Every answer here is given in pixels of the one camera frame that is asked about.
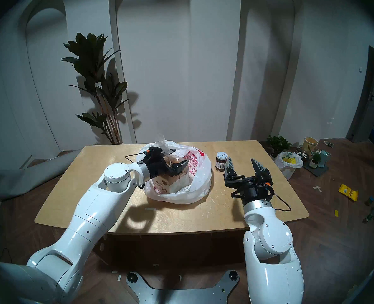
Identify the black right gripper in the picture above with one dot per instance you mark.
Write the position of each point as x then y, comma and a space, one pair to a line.
253, 186

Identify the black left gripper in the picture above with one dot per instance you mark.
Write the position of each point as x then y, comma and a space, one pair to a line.
157, 164

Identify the bagged toast bread loaf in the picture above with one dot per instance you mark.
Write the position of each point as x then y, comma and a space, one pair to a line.
166, 183

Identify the dark spread jar white lid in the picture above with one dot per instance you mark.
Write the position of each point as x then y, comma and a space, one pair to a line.
221, 162

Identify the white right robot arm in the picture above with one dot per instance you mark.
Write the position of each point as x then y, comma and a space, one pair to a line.
272, 268

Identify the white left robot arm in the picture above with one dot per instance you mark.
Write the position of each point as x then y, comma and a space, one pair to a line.
92, 218

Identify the white red-printed plastic bag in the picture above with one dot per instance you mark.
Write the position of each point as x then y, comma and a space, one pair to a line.
199, 176

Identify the white bin with yellow items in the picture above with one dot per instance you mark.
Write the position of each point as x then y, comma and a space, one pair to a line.
288, 168

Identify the small bushy green plant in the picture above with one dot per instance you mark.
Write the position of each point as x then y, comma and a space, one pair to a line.
278, 143

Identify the light wooden table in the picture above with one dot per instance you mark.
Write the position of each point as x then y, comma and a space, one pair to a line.
190, 214

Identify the small plant in white pot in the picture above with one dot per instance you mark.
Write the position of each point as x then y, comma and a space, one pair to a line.
314, 162

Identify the dark flat tray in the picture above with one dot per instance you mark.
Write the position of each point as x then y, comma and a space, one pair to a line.
316, 172

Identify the teal watering jug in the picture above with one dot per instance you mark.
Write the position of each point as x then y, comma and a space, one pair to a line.
324, 159

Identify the green bottle lying down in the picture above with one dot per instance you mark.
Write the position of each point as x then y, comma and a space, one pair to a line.
328, 144

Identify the black star knob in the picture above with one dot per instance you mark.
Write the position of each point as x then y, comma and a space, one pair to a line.
233, 275
132, 277

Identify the yellow snack packet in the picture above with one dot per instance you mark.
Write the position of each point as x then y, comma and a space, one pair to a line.
348, 192

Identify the dark upright small bottle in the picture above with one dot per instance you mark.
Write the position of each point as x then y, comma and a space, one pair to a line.
369, 201

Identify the tall dark-leaved potted plant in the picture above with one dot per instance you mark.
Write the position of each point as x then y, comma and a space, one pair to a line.
88, 53

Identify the dark grey door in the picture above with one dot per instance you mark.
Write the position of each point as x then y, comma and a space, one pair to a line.
365, 100

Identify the grey rolled floor mat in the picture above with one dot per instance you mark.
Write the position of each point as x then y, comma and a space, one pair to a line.
16, 180

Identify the grey metal robot base plate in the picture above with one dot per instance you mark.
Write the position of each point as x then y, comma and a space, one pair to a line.
180, 295

